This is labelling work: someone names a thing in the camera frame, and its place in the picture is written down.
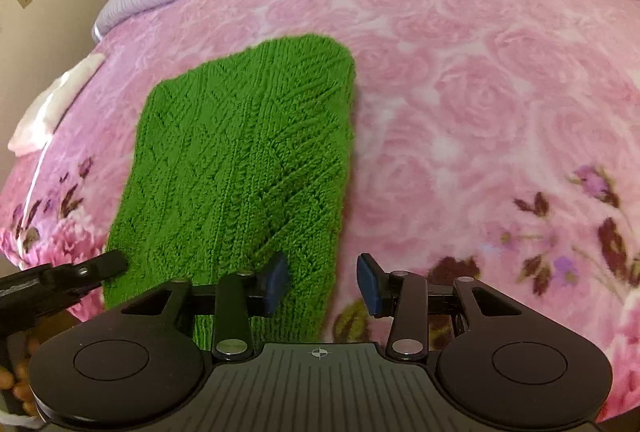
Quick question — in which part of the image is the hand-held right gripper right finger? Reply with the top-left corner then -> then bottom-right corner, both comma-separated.
356,253 -> 527,363

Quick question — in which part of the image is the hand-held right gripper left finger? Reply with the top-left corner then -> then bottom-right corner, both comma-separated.
120,252 -> 291,363

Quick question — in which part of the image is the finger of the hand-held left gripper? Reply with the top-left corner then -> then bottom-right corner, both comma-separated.
40,249 -> 130,303

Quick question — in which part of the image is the green knit sweater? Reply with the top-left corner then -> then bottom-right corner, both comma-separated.
102,33 -> 357,349

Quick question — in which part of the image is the person's left hand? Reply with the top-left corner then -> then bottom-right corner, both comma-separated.
0,327 -> 42,416

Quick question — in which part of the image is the white cloth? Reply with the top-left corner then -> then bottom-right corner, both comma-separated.
7,53 -> 107,157

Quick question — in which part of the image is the pink rose blanket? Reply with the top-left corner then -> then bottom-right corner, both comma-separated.
0,0 -> 640,424

